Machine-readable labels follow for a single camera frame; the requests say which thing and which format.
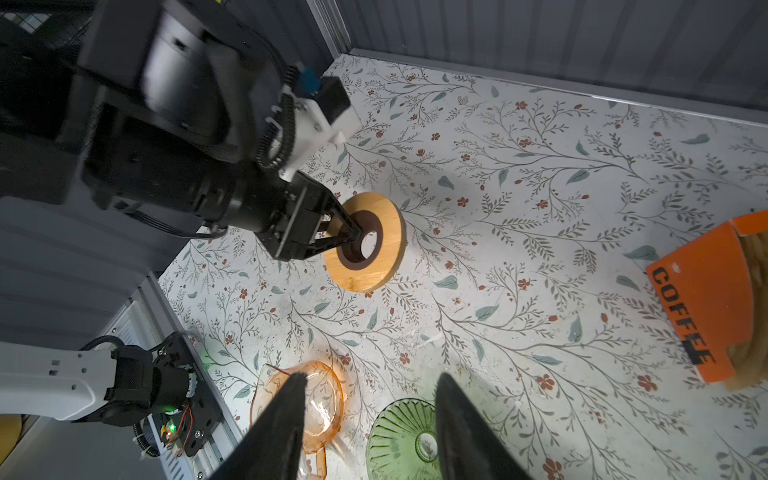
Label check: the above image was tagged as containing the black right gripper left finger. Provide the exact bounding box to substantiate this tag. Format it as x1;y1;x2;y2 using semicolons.
210;373;307;480

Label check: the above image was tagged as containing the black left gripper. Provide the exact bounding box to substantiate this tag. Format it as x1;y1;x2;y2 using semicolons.
82;105;362;261

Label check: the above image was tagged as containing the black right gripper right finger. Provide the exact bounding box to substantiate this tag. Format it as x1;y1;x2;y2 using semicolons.
435;373;530;480

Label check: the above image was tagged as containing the wooden dripper ring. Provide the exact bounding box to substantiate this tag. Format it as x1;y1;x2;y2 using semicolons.
322;191;408;294

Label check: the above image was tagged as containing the orange glass carafe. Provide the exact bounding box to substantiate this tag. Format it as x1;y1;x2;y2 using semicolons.
250;360;345;479

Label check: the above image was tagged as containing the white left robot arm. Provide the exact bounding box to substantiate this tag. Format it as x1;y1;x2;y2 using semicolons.
1;1;362;366

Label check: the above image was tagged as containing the orange coffee filter box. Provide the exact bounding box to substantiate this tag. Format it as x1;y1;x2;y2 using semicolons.
646;211;767;391

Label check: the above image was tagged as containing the floral table mat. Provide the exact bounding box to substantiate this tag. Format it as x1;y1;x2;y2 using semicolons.
160;55;767;479

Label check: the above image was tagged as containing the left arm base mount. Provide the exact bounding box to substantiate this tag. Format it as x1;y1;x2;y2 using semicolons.
151;332;223;457

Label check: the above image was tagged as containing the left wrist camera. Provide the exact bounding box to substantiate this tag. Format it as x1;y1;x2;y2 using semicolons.
256;66;361;181

